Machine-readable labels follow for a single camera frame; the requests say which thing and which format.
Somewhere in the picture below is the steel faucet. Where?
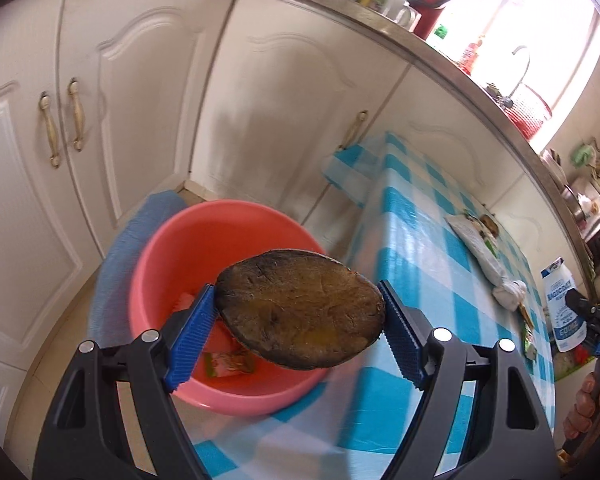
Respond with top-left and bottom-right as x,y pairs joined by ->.
500,45 -> 532,106

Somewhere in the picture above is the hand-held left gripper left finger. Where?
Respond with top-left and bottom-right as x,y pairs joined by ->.
32,283 -> 217,480

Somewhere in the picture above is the person's right hand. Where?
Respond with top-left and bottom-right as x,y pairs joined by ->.
562,372 -> 600,453

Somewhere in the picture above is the large brown fruit peel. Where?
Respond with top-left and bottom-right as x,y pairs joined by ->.
214,247 -> 387,372

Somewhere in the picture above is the white cabinet door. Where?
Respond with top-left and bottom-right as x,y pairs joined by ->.
57,0 -> 238,258
0,80 -> 103,441
187,0 -> 421,228
485,160 -> 598,301
300,62 -> 538,241

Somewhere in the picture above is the blue white checked tablecloth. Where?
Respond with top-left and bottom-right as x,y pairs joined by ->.
190,130 -> 600,480

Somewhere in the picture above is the white tissue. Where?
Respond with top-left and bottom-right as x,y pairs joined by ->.
490,280 -> 528,308

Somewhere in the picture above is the large blue white milk bottle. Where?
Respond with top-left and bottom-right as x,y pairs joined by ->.
540,256 -> 588,353

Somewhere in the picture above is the red plastic basket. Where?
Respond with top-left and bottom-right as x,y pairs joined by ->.
505,85 -> 552,141

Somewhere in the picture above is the blue fabric stool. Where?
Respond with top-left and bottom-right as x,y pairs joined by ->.
87,190 -> 188,346

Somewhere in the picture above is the white cup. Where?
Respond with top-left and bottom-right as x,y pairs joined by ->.
381,0 -> 422,29

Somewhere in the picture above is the red window decoration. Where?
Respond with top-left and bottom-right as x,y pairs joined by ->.
457,35 -> 486,73

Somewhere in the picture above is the red thermos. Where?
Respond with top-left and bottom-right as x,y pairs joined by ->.
409,0 -> 456,41

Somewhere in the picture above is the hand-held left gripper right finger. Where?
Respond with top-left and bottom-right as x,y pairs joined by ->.
380,280 -> 556,480

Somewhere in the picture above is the pink plastic basin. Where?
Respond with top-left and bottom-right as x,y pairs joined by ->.
127,200 -> 348,417

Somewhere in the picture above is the brass cabinet handle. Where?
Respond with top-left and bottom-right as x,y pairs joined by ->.
67,78 -> 87,153
39,91 -> 62,170
336,110 -> 370,152

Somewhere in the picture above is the white plastic packet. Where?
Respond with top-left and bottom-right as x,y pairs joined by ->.
445,212 -> 510,286

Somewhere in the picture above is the white foam fruit net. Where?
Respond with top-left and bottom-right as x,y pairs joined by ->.
172,290 -> 198,313

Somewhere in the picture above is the green snack wrapper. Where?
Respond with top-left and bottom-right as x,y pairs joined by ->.
519,305 -> 541,362
202,350 -> 258,376

